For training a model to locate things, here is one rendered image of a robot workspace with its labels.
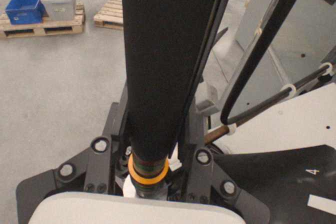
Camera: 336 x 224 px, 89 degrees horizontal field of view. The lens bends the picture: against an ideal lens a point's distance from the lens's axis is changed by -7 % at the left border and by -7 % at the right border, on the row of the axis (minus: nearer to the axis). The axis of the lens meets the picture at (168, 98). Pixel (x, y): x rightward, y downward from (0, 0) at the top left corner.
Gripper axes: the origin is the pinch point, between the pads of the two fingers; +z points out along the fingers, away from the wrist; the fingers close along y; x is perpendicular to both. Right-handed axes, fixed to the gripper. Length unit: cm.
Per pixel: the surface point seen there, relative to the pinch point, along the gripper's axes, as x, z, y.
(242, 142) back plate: -34.8, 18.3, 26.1
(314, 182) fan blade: -9.9, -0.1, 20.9
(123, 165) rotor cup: -28.9, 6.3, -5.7
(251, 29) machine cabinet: -113, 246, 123
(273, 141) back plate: -28.4, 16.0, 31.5
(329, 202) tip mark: -8.4, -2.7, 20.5
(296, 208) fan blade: -10.1, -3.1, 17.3
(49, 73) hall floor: -151, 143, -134
